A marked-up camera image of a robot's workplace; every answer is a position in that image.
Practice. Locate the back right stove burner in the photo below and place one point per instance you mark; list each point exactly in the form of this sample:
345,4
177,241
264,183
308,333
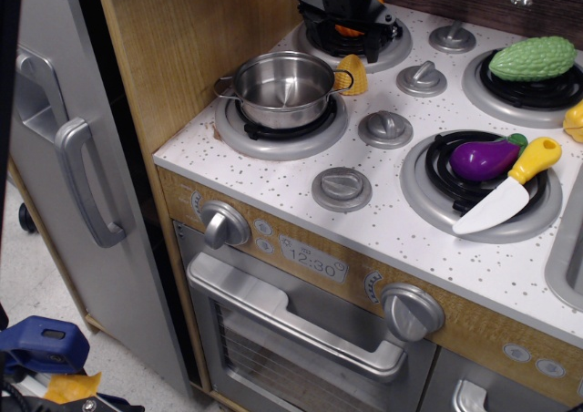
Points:
540,105

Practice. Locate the small steel pot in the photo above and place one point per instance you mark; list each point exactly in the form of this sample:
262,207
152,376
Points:
280,90

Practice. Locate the grey stovetop knob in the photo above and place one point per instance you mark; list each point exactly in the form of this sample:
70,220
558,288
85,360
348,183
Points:
341,189
422,81
452,39
385,130

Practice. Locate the grey cabinet door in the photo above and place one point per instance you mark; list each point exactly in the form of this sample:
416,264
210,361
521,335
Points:
458,384

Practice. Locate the yellow toy corn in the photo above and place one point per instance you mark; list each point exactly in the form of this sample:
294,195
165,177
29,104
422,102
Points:
350,76

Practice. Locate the grey toy fridge door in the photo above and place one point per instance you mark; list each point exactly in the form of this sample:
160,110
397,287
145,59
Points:
57,79

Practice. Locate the grey sink basin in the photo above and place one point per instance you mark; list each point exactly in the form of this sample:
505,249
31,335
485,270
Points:
563,271

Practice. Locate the back left stove burner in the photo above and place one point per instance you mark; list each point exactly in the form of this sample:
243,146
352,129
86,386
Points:
391,55

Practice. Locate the yellow toy pepper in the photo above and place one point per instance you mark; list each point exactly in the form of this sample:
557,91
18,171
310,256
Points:
573,122

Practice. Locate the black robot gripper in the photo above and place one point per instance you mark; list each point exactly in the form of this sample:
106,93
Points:
320,16

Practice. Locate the silver oven dial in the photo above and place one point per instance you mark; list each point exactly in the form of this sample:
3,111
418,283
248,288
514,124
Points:
223,225
411,313

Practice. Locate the left silver oven dial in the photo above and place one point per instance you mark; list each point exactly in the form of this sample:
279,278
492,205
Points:
223,225

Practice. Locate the yellow handled toy knife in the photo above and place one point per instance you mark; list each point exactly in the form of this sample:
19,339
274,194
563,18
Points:
510,197

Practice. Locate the grey fridge door handle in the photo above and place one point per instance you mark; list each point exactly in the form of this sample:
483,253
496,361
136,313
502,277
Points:
69,142

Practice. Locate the front left stove burner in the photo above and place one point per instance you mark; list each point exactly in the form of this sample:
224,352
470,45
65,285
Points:
254,140

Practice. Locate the yellow tape piece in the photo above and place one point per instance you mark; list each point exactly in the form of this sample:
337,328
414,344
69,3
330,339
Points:
63,389

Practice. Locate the blue clamp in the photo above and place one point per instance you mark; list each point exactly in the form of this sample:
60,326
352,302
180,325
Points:
44,345

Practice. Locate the grey oven door handle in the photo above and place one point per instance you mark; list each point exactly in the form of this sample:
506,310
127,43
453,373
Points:
245,283

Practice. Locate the grey stovetop knob back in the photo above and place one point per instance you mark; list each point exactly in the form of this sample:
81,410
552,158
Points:
452,39

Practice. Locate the green toy bitter gourd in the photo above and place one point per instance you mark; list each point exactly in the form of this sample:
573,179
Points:
534,59

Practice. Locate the grey stovetop knob front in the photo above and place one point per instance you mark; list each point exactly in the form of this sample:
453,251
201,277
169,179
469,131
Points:
341,189

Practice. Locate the oven clock display panel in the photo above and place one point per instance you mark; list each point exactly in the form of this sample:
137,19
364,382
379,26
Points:
313,259

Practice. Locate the orange toy pumpkin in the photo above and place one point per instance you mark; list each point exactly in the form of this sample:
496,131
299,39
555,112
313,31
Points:
350,32

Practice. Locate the purple toy eggplant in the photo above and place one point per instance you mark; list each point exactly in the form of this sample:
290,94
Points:
487,160

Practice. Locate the right silver oven dial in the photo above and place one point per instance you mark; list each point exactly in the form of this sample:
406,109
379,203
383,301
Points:
411,313

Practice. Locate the silver oven door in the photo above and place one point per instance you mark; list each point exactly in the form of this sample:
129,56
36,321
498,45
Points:
262,370

